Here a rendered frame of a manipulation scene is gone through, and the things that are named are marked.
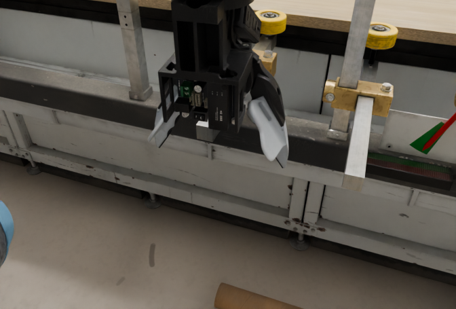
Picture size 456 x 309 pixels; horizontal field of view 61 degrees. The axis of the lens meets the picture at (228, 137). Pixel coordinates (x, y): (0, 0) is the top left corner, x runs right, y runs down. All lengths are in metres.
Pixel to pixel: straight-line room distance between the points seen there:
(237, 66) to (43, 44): 1.20
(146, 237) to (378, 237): 0.86
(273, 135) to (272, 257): 1.16
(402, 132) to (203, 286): 0.89
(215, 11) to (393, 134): 0.65
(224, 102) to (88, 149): 1.41
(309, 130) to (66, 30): 0.85
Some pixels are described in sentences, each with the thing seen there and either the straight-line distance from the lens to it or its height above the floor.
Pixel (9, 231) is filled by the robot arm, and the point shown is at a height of 0.78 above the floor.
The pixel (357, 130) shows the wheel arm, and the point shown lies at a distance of 0.74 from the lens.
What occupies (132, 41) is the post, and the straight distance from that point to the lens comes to 0.98.
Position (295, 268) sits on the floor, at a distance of 1.52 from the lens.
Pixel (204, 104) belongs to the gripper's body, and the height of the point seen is 1.04.
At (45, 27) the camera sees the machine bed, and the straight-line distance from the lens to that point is 1.45.
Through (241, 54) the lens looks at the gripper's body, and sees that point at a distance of 0.36.
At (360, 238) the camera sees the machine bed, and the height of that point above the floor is 0.16.
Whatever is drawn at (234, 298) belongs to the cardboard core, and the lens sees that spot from 1.34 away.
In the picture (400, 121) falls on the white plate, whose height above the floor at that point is 0.78.
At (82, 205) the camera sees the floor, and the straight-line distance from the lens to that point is 1.80.
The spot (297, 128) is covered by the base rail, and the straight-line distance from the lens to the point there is 0.93.
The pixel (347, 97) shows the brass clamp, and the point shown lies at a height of 0.81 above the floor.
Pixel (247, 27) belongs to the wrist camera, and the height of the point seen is 1.09.
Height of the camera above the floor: 1.23
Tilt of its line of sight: 37 degrees down
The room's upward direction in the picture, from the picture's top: straight up
